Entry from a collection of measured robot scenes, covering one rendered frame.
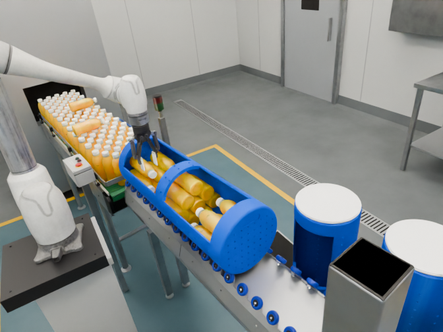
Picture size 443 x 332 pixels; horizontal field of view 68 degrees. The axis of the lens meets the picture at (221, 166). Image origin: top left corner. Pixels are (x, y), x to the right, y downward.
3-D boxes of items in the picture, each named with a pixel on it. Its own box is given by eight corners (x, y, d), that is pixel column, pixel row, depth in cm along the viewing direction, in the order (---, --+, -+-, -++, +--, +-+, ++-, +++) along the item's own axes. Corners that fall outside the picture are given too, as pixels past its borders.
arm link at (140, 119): (151, 110, 145) (153, 122, 148) (141, 105, 151) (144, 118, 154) (132, 116, 140) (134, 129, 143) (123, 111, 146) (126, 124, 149)
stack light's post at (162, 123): (184, 236, 284) (159, 118, 226) (182, 234, 287) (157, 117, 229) (188, 234, 286) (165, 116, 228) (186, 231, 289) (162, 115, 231)
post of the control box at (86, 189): (123, 292, 240) (79, 180, 187) (121, 289, 242) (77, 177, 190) (128, 290, 242) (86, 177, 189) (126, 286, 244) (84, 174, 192)
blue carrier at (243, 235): (222, 288, 120) (219, 228, 106) (123, 190, 181) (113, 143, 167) (276, 251, 135) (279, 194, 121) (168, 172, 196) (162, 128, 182)
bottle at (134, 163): (134, 152, 174) (150, 165, 161) (144, 157, 179) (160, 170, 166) (126, 163, 174) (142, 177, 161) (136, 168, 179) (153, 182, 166)
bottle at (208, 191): (209, 183, 144) (186, 168, 157) (198, 195, 143) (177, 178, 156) (217, 192, 149) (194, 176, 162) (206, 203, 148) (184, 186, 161)
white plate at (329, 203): (306, 178, 161) (306, 180, 162) (286, 211, 141) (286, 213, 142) (366, 190, 148) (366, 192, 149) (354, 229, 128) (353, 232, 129)
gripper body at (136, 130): (134, 128, 144) (139, 147, 148) (151, 122, 148) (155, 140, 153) (127, 123, 149) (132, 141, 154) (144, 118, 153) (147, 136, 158)
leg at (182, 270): (184, 289, 237) (169, 223, 204) (180, 284, 241) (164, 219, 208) (191, 284, 240) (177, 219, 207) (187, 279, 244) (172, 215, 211)
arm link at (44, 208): (39, 251, 124) (15, 204, 114) (29, 231, 138) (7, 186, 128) (82, 231, 133) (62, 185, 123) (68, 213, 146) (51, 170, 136)
